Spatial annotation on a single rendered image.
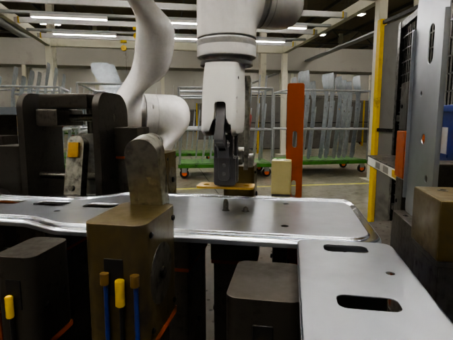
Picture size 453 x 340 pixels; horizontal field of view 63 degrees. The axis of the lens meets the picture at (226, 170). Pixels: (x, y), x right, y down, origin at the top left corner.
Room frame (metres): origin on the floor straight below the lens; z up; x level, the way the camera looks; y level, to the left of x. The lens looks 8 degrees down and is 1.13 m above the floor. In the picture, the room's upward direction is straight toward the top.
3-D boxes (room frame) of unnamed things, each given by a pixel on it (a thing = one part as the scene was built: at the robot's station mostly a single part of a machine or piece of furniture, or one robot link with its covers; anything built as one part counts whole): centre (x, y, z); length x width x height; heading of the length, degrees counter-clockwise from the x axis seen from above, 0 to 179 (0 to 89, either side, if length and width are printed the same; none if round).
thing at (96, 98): (0.81, 0.33, 0.95); 0.18 x 0.13 x 0.49; 80
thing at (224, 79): (0.55, 0.00, 1.17); 0.10 x 0.07 x 0.11; 170
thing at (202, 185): (0.55, 0.00, 1.04); 0.08 x 0.04 x 0.01; 80
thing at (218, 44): (0.55, 0.00, 1.23); 0.09 x 0.08 x 0.03; 170
